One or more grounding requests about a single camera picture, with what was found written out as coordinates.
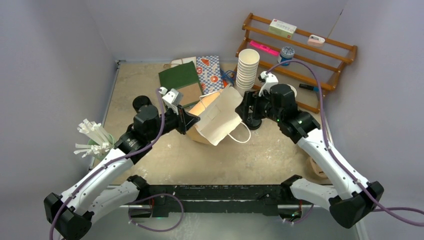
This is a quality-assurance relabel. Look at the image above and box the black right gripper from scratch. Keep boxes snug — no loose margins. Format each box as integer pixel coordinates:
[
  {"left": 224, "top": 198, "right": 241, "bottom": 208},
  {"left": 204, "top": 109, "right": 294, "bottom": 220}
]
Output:
[{"left": 235, "top": 90, "right": 283, "bottom": 123}]

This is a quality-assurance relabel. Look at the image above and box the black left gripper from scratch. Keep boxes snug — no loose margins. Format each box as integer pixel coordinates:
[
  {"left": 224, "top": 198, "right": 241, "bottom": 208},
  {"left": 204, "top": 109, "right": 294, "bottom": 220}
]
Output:
[{"left": 147, "top": 104, "right": 200, "bottom": 142}]

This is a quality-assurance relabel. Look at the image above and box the brown kraft paper bag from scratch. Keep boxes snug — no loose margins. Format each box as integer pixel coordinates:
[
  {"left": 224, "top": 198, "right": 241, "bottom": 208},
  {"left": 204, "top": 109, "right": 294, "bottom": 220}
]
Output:
[{"left": 186, "top": 86, "right": 252, "bottom": 146}]

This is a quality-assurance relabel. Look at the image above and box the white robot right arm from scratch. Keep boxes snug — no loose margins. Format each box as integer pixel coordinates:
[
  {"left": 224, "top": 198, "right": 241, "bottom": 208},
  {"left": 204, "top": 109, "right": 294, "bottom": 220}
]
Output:
[{"left": 235, "top": 83, "right": 384, "bottom": 229}]

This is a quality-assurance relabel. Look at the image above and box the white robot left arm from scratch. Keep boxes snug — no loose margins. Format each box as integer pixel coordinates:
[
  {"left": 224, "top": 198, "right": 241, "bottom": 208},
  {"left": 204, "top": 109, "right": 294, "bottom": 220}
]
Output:
[{"left": 43, "top": 95, "right": 200, "bottom": 240}]

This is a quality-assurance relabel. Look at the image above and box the green paper bag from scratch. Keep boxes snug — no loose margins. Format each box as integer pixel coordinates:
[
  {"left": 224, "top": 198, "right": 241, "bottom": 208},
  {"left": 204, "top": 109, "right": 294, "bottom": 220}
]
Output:
[{"left": 158, "top": 61, "right": 203, "bottom": 108}]

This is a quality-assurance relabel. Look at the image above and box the black cup with white cup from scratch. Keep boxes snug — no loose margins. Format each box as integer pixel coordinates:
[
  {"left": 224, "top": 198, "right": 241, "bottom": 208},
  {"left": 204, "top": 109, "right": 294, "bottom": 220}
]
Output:
[{"left": 288, "top": 84, "right": 298, "bottom": 98}]

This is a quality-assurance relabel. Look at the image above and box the white paper cup stack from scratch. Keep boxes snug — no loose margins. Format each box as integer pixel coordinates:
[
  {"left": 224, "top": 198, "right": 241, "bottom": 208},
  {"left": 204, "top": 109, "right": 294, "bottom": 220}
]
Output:
[{"left": 235, "top": 48, "right": 260, "bottom": 96}]

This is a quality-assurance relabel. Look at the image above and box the small black lid stack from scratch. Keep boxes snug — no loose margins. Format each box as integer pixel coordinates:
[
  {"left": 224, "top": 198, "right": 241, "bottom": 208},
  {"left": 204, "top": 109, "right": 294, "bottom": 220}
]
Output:
[{"left": 132, "top": 95, "right": 152, "bottom": 113}]

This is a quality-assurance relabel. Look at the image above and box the blue checkered paper bag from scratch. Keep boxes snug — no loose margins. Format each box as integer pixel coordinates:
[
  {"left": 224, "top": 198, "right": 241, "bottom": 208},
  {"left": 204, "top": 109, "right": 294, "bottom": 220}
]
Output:
[{"left": 196, "top": 55, "right": 224, "bottom": 95}]

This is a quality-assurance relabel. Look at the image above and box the black blue marker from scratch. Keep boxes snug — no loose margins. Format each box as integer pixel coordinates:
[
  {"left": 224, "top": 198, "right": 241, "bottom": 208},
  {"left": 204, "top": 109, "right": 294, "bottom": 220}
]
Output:
[{"left": 298, "top": 83, "right": 320, "bottom": 92}]

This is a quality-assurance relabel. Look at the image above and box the pink highlighter pen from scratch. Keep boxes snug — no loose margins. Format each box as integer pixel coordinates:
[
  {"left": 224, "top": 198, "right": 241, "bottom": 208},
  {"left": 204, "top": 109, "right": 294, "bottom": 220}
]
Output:
[{"left": 249, "top": 40, "right": 280, "bottom": 57}]

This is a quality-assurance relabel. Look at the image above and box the blue lidded jar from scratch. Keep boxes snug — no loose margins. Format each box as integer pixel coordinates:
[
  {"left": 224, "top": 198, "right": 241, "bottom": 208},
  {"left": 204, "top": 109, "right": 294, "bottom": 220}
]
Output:
[{"left": 277, "top": 46, "right": 295, "bottom": 66}]

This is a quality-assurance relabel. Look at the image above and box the wooden shelf rack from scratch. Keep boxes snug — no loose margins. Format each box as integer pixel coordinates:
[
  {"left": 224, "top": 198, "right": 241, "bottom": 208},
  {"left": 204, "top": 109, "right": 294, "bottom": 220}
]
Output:
[{"left": 235, "top": 12, "right": 358, "bottom": 114}]

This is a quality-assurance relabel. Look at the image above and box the white green box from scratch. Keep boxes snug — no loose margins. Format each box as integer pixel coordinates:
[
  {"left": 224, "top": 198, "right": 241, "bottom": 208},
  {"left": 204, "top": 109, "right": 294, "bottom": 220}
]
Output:
[{"left": 268, "top": 18, "right": 297, "bottom": 39}]

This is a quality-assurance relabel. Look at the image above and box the green cup of stirrers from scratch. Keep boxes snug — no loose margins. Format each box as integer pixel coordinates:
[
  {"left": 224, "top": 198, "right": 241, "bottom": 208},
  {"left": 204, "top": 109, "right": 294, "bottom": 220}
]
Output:
[{"left": 73, "top": 119, "right": 116, "bottom": 160}]

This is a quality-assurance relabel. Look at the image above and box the pink white tape dispenser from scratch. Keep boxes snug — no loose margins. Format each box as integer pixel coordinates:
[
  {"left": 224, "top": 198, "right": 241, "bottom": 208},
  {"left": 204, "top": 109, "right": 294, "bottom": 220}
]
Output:
[{"left": 307, "top": 34, "right": 326, "bottom": 48}]

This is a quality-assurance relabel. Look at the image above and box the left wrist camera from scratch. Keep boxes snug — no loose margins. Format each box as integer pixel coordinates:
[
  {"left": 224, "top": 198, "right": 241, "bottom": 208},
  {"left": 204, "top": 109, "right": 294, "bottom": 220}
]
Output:
[{"left": 159, "top": 86, "right": 184, "bottom": 115}]

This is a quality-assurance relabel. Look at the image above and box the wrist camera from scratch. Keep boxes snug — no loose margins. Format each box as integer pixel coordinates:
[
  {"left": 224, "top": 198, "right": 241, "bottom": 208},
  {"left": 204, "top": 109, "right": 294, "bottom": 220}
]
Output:
[
  {"left": 258, "top": 71, "right": 279, "bottom": 97},
  {"left": 159, "top": 86, "right": 184, "bottom": 115}
]

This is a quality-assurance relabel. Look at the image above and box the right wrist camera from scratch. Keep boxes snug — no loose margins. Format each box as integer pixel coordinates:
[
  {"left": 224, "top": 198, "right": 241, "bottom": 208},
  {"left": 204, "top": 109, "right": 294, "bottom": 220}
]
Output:
[{"left": 258, "top": 71, "right": 279, "bottom": 97}]

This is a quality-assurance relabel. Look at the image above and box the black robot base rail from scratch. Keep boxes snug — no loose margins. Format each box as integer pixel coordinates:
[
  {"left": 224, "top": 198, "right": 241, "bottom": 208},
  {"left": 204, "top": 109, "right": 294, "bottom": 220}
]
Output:
[{"left": 126, "top": 175, "right": 309, "bottom": 219}]

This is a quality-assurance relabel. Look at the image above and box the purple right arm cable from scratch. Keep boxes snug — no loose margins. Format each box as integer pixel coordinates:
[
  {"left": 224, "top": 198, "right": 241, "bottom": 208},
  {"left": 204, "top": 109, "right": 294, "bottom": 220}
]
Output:
[{"left": 266, "top": 59, "right": 424, "bottom": 228}]

